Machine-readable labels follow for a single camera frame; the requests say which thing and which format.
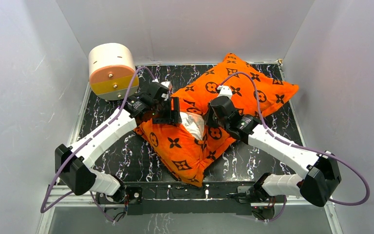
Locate white pillow insert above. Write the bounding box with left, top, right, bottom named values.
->
left=180, top=112, right=205, bottom=140

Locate orange patterned pillowcase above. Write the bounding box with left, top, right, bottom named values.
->
left=135, top=53, right=299, bottom=187

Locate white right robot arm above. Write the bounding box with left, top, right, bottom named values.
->
left=206, top=96, right=341, bottom=207

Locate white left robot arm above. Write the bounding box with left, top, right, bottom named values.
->
left=55, top=81, right=182, bottom=203

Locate cream drum with orange face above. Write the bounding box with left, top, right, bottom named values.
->
left=88, top=43, right=139, bottom=100

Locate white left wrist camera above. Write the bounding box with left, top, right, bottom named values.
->
left=160, top=81, right=173, bottom=100

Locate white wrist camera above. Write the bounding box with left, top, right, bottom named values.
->
left=160, top=81, right=173, bottom=100
left=216, top=85, right=233, bottom=99

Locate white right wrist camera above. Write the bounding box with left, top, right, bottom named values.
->
left=216, top=85, right=233, bottom=99

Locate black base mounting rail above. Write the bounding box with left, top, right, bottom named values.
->
left=95, top=180, right=276, bottom=216

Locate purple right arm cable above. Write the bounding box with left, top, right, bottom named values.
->
left=217, top=71, right=371, bottom=223

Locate aluminium frame rail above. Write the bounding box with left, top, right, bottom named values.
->
left=37, top=183, right=343, bottom=234

